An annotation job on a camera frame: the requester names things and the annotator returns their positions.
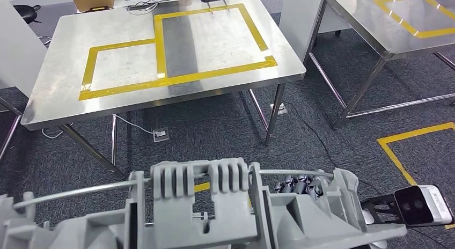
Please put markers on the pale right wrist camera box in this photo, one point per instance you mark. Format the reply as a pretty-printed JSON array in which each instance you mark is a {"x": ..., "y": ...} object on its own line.
[{"x": 423, "y": 204}]

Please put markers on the stainless steel workbench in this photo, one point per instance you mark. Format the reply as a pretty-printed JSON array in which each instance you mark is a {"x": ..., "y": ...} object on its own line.
[
  {"x": 124, "y": 27},
  {"x": 355, "y": 9}
]

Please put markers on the grey floor socket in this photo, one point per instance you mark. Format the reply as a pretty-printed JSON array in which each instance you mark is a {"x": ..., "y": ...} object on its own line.
[
  {"x": 279, "y": 108},
  {"x": 161, "y": 134}
]

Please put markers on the black round stool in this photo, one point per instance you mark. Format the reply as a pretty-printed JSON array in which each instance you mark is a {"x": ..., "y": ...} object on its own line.
[{"x": 25, "y": 12}]

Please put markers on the yellow tape outline double frame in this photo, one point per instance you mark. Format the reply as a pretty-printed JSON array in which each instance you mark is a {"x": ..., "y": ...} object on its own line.
[{"x": 160, "y": 44}]

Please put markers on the yellow floor tape square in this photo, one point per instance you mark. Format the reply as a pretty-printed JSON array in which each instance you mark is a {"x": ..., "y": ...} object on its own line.
[
  {"x": 416, "y": 132},
  {"x": 202, "y": 187}
]

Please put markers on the silver plastic wheel hubcap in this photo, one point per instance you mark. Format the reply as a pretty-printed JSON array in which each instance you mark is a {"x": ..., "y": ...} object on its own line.
[{"x": 231, "y": 226}]

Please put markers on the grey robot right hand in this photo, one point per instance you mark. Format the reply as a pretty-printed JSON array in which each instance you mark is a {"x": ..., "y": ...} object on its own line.
[{"x": 300, "y": 185}]

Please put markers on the small black device yellow label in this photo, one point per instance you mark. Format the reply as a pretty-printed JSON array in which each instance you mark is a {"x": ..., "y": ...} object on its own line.
[{"x": 99, "y": 9}]

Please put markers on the brown cardboard box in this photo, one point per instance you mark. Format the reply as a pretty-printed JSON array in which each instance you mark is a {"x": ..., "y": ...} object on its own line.
[{"x": 92, "y": 0}]

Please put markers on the yellow tape outline single frame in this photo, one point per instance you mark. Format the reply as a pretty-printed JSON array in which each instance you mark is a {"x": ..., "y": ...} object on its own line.
[{"x": 437, "y": 32}]

